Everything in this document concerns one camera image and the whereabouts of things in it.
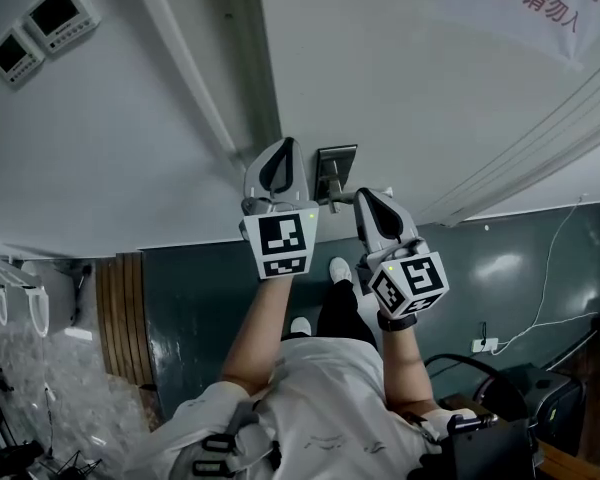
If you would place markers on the small white wall control panel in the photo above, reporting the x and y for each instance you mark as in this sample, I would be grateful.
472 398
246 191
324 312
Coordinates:
14 58

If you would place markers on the black hip-worn device box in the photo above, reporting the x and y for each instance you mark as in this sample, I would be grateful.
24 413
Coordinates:
485 450

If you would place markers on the person's left forearm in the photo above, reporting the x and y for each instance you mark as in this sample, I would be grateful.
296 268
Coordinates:
260 333

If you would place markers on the person's white shirt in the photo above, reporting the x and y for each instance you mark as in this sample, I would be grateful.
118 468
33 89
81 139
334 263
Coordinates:
330 398

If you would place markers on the white power strip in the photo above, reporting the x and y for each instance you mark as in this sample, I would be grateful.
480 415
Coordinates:
485 344

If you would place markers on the grey door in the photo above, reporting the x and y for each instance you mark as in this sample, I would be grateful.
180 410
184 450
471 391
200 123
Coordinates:
405 93

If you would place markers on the black wristwatch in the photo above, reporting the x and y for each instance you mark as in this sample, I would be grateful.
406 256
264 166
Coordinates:
397 324

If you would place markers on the white paper sign red print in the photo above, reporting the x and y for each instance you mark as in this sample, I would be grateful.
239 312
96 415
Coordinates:
530 13

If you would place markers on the black tripod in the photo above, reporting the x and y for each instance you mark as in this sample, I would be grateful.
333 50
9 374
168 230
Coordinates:
72 464

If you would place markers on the wooden floor ramp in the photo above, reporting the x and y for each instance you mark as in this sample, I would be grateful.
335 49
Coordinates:
125 318

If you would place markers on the person's right forearm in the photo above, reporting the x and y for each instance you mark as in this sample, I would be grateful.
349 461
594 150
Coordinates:
402 368

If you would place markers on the black floor equipment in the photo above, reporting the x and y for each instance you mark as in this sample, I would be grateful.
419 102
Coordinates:
15 453

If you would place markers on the white shoe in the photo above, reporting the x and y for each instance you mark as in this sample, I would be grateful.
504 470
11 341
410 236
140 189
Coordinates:
300 326
340 269

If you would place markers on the clear plastic sheeting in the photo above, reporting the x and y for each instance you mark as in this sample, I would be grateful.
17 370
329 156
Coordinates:
80 408

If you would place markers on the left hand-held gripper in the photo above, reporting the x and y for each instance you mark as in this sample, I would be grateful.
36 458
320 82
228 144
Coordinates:
280 235

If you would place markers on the person's black trousers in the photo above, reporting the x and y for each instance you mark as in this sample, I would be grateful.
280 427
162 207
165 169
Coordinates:
340 313

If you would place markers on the large white wall control panel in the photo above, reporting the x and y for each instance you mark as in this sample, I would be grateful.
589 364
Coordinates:
60 13

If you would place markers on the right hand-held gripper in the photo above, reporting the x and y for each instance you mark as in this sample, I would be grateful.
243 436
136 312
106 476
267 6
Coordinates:
420 278

